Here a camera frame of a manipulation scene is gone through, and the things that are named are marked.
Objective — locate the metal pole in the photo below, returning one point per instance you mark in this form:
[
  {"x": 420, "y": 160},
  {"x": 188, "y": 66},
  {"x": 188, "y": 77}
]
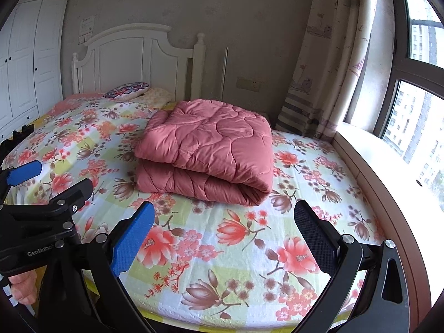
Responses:
[{"x": 224, "y": 73}]

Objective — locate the window sill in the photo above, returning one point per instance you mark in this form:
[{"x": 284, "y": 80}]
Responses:
[{"x": 381, "y": 180}]

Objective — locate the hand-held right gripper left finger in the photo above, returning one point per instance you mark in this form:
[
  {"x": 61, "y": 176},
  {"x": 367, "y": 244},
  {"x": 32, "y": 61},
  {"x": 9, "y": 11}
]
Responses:
[{"x": 133, "y": 239}]

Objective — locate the beige wall socket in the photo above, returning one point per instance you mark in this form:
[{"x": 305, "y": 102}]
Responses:
[{"x": 249, "y": 82}]

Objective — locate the person's left hand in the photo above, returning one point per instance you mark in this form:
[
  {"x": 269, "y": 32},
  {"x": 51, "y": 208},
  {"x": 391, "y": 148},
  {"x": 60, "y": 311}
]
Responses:
[{"x": 24, "y": 288}]

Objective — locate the black object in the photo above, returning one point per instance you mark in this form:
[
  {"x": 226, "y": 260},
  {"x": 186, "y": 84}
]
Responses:
[{"x": 15, "y": 144}]

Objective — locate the pink quilted jacket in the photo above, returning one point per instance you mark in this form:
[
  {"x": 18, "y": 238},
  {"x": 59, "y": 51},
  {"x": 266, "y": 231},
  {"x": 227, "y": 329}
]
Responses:
[{"x": 204, "y": 145}]

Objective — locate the cream pillow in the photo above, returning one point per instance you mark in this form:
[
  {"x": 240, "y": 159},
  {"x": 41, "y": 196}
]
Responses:
[{"x": 158, "y": 97}]

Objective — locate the paper wall notice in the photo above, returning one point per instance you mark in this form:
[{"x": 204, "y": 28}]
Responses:
[{"x": 86, "y": 27}]

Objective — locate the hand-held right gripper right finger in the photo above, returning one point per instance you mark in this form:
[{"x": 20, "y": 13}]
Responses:
[{"x": 314, "y": 232}]

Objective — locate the white wooden headboard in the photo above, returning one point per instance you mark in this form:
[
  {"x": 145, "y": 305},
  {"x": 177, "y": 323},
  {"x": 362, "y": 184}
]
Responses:
[{"x": 121, "y": 59}]

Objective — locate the purple patterned pillow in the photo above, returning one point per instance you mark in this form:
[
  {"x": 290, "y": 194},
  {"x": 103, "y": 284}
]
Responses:
[{"x": 126, "y": 90}]

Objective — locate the bed with floral sheet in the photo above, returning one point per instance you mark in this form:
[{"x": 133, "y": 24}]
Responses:
[{"x": 215, "y": 236}]

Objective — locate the dark framed window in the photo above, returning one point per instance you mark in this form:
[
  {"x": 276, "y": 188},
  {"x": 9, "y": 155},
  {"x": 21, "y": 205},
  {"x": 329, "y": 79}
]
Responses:
[{"x": 412, "y": 118}]

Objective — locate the printed beige curtain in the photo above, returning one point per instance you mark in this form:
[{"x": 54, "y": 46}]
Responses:
[{"x": 326, "y": 59}]

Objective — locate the white wardrobe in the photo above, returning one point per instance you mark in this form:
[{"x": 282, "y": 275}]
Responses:
[{"x": 31, "y": 59}]

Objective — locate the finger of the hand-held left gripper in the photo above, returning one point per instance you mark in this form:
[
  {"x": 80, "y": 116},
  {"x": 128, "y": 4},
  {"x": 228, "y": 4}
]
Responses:
[
  {"x": 26, "y": 172},
  {"x": 74, "y": 194}
]

